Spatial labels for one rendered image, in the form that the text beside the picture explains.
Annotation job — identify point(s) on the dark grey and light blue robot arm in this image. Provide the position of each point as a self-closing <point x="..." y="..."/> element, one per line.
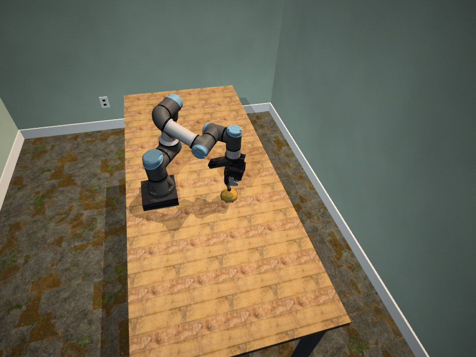
<point x="155" y="161"/>

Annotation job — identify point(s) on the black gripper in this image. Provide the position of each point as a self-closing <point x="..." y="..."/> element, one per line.
<point x="233" y="173"/>

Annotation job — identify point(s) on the brass dome bell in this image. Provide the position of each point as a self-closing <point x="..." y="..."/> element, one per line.
<point x="228" y="195"/>

